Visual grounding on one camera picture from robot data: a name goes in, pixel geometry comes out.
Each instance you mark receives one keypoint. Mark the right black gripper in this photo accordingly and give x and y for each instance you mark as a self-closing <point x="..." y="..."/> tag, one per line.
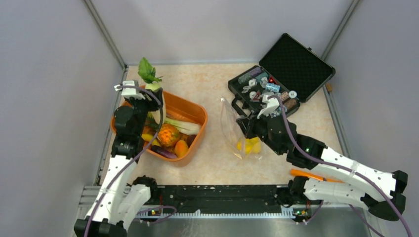
<point x="248" y="124"/>

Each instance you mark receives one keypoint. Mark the yellow banana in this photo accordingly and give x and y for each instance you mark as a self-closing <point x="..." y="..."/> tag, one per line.
<point x="150" y="139"/>

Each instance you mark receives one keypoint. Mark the orange pineapple toy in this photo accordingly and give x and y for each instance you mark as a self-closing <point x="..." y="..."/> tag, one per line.
<point x="168" y="135"/>

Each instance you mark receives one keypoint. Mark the white radish with leaves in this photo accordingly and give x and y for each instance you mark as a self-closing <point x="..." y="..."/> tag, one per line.
<point x="147" y="72"/>

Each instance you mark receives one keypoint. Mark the orange plastic basket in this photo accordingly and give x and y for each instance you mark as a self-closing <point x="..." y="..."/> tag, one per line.
<point x="181" y="109"/>

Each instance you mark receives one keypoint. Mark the black open carrying case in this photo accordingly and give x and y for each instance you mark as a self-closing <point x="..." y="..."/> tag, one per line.
<point x="288" y="68"/>

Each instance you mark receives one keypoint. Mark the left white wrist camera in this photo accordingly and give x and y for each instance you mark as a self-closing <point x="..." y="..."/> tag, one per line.
<point x="129" y="93"/>

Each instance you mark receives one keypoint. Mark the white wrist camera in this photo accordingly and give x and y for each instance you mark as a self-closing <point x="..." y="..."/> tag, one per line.
<point x="129" y="93"/>
<point x="271" y="102"/>

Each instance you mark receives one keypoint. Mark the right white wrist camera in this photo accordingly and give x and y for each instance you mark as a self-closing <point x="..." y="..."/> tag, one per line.
<point x="271" y="102"/>

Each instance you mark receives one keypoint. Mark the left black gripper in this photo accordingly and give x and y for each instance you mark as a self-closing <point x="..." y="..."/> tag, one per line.
<point x="153" y="104"/>

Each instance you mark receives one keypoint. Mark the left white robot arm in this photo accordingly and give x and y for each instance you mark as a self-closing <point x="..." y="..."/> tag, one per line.
<point x="114" y="210"/>

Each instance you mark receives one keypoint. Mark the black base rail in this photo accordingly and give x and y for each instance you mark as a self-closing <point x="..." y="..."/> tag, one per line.
<point x="225" y="199"/>

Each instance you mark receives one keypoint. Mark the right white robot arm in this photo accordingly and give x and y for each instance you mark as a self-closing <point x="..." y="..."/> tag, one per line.
<point x="380" y="193"/>

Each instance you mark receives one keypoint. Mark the orange yellow mango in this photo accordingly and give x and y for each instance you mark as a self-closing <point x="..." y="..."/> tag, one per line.
<point x="181" y="148"/>

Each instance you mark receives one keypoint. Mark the purple eggplant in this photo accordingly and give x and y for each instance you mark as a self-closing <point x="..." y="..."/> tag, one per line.
<point x="163" y="152"/>

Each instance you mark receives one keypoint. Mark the yellow bell pepper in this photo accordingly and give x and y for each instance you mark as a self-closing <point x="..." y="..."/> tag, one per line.
<point x="252" y="146"/>

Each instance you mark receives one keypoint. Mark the orange carrot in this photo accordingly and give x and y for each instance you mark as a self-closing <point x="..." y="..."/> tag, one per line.
<point x="295" y="172"/>

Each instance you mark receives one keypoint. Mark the clear zip top bag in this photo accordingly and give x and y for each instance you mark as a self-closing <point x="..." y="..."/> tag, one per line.
<point x="231" y="131"/>

